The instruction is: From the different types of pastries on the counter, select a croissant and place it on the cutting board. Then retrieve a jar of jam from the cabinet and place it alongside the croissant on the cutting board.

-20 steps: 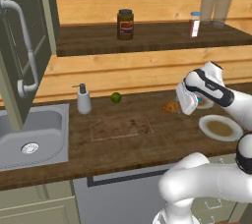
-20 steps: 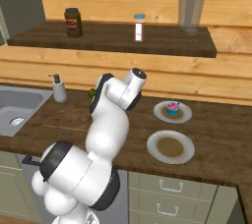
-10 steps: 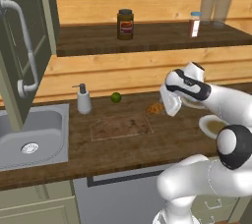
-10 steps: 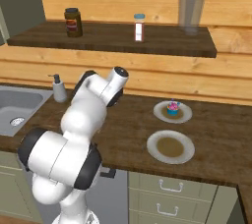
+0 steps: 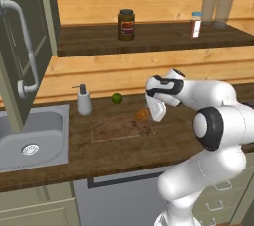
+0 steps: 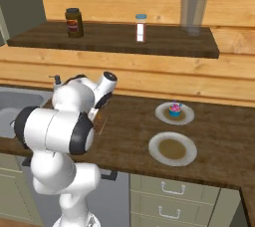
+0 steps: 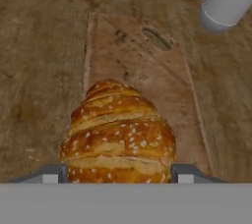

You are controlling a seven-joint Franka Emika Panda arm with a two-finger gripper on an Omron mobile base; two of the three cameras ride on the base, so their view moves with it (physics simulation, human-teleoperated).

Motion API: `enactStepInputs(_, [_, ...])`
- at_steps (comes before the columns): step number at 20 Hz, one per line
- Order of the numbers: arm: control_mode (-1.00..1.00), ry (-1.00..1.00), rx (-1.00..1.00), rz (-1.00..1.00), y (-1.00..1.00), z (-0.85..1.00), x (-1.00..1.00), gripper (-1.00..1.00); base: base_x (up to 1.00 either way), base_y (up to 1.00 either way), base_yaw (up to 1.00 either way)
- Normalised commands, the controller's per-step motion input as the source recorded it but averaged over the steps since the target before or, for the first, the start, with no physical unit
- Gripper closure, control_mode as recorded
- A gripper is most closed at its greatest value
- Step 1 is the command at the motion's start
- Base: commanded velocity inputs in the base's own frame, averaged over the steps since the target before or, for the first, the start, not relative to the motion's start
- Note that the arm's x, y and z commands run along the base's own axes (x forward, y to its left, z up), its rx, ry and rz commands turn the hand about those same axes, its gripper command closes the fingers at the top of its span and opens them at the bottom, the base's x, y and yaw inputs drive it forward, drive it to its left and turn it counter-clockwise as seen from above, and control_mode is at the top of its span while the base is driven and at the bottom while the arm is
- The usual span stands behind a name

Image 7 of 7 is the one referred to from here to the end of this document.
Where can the grey tap spout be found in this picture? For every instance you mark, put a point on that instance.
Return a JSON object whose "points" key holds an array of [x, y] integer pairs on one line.
{"points": [[226, 2]]}

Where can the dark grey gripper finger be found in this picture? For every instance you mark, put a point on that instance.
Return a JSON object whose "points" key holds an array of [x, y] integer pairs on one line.
{"points": [[52, 171]]}

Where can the brown wooden cutting board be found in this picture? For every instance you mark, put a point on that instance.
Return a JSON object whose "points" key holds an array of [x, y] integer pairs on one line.
{"points": [[147, 80]]}

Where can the golden brown seeded croissant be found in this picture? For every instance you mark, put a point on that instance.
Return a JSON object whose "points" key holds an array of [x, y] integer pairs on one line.
{"points": [[118, 136]]}

